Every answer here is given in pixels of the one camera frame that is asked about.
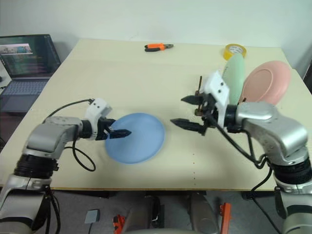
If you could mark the black rounded shape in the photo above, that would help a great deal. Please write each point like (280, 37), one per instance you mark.
(154, 208)

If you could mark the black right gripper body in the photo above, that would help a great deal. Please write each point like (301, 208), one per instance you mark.
(209, 109)

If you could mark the yellow tape roll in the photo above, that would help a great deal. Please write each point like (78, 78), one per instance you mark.
(235, 48)

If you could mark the tall orange clamp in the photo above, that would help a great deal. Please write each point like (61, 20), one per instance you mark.
(226, 217)

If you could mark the dark grey partition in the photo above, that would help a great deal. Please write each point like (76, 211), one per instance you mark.
(307, 68)

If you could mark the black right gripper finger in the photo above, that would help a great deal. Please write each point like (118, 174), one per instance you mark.
(190, 126)
(192, 100)

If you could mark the blue plate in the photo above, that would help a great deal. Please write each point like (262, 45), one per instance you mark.
(141, 139)

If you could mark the green plate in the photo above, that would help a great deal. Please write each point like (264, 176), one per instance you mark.
(235, 75)

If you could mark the small red clamp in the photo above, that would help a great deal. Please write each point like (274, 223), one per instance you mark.
(119, 222)

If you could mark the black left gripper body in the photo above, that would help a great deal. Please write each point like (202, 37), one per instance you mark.
(102, 129)

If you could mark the wooden dish rack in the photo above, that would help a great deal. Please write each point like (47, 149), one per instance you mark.
(200, 84)

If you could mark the dark side table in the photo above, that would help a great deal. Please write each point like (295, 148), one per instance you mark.
(7, 126)

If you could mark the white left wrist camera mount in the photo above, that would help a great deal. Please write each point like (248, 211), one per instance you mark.
(97, 109)

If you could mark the black table bracket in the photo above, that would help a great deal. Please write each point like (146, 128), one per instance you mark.
(248, 195)

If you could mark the pink plate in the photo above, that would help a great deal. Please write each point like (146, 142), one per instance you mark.
(268, 83)

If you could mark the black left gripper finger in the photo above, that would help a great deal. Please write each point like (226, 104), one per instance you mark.
(120, 133)

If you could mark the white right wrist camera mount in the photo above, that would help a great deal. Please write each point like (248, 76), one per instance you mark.
(217, 85)

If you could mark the grey open laptop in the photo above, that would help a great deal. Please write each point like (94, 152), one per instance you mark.
(24, 65)

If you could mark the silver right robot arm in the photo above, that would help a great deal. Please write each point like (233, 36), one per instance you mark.
(273, 126)

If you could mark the black table frame bar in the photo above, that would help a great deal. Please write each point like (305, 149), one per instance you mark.
(175, 194)

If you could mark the grey rounded shape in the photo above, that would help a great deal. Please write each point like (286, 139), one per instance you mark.
(202, 209)

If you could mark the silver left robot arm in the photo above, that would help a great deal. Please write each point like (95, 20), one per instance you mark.
(48, 136)

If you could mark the grey foot pedal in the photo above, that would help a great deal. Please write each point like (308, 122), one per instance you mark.
(92, 216)

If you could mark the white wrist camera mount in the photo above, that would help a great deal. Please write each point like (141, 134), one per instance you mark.
(97, 109)
(217, 85)

